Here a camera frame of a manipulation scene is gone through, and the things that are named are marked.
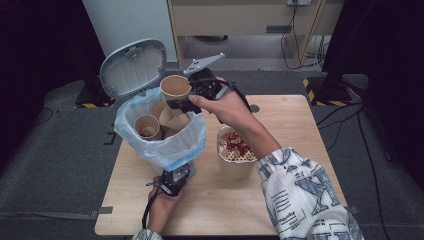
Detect person's right hand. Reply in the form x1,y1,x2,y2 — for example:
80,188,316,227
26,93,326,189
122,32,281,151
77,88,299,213
188,78,264,135

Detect red and tan food scraps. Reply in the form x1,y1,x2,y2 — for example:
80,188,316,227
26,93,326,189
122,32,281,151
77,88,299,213
219,130,253,158

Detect brown paper cup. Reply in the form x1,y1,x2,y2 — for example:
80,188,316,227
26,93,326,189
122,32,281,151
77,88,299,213
133,114,163,141
158,105,191,133
159,74,193,103
149,101,169,119

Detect beige plastic bucket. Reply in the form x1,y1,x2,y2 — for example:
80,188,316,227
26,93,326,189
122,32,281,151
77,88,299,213
216,124,259,181

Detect black stand base striped tape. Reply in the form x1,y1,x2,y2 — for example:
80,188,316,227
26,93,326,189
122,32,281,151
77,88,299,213
74,79,116,109
302,74,369,108

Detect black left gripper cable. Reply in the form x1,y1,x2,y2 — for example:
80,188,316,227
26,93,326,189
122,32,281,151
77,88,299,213
141,189,162,230

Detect person's left hand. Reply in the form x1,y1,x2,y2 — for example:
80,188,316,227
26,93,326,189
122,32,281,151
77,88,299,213
147,187,185,232

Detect black hanging cables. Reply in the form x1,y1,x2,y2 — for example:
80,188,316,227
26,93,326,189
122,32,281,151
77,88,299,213
280,0,329,71

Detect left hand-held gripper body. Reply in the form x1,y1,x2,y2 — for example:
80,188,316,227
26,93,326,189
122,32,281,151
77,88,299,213
146,162,198,198

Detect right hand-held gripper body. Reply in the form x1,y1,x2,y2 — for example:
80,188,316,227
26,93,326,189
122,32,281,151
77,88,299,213
183,52,234,102

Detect black curtain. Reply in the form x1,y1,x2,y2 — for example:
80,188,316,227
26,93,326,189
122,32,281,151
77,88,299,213
321,0,424,181
0,0,106,168

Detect thin black floor cable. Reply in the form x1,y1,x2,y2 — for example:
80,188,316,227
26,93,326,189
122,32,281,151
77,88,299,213
33,107,55,126

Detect bin with blue bag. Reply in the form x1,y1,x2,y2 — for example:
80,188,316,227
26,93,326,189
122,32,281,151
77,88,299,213
113,87,208,173

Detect grey bin lid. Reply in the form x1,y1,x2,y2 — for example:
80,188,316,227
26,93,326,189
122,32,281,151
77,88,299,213
99,38,168,101

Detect paper bowl with food scraps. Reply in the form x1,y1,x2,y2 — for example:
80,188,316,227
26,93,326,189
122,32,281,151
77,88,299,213
217,125,258,163

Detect wooden desk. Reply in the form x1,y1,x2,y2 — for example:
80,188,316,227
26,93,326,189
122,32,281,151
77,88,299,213
166,0,344,68

